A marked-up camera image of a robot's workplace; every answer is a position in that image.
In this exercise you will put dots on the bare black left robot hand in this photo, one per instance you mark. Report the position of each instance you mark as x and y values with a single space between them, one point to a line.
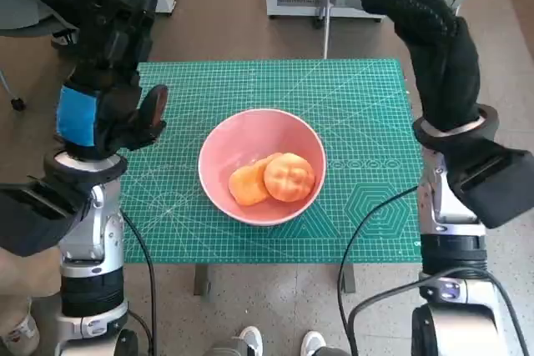
112 60

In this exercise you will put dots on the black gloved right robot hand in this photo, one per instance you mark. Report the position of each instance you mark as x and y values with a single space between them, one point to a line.
446 64

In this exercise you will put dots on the pink bowl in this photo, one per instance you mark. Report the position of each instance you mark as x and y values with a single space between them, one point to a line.
258 131

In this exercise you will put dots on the long toy bread loaf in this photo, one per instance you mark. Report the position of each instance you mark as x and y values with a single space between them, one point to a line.
246 185

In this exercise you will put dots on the round toy bread bun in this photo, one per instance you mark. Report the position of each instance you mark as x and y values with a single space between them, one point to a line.
290 176

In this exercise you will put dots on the grey padded chair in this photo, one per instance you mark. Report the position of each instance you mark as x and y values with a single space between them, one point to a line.
16 14

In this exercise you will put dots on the green cutting mat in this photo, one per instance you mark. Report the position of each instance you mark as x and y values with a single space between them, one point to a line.
258 85

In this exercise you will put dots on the dark table leg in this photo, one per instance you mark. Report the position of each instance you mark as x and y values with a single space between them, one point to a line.
349 279
202 281

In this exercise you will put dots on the person in beige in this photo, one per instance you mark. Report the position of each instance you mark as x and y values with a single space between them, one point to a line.
21 289

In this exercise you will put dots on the person with white shoes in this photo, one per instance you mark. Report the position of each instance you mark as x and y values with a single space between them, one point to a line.
250 339

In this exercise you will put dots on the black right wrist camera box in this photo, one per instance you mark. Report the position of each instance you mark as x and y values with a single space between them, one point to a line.
496 189

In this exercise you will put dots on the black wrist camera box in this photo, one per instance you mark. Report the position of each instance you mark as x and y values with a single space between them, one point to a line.
496 189
33 218

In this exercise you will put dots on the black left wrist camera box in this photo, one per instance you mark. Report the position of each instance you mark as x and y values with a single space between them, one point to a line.
33 218

